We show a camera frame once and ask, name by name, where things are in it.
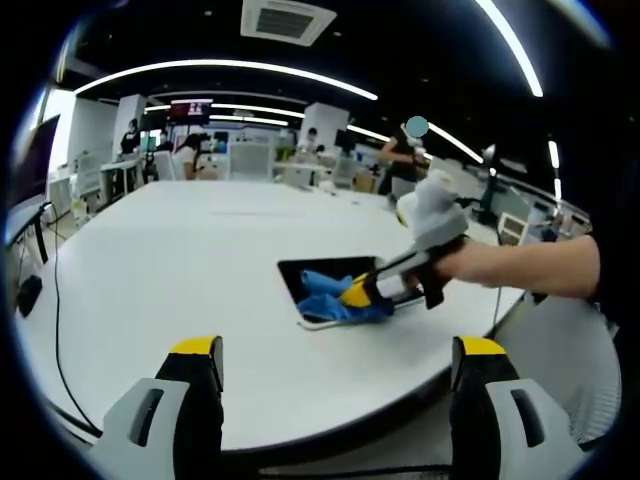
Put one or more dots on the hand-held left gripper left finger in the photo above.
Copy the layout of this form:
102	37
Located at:
170	410

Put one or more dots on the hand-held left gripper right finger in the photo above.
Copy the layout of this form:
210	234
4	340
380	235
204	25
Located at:
500	415

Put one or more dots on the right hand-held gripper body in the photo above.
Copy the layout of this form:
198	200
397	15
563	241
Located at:
435	215

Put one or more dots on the blue cleaning cloth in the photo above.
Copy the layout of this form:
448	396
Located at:
325	305

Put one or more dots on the person's right hand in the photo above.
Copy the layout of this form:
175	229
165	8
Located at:
462	262

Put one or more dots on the grey desk lamp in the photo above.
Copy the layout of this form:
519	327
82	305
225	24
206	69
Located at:
489	190

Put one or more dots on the small white framed box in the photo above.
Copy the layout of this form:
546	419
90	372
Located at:
514	229

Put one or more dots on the white mesh office chair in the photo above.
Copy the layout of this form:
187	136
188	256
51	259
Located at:
560	360

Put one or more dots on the short ceiling light strip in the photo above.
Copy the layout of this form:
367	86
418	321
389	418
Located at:
553	154

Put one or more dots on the white mesh chair back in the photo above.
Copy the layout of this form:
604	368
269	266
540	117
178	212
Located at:
251	161

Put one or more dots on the black computer mouse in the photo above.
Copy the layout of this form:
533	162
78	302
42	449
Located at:
29	296

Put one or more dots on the straight ceiling light strip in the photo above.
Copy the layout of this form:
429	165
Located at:
515	50

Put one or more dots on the side desk with black legs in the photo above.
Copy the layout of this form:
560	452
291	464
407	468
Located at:
22	225

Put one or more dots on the ceiling air conditioner vent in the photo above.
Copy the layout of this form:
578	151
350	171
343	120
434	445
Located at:
287	22

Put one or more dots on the hanging red screen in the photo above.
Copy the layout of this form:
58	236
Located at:
190	111

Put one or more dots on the long curved ceiling light strip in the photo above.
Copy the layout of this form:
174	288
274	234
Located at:
215	63

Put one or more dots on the large dark monitor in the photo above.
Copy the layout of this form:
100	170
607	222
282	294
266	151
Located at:
35	160

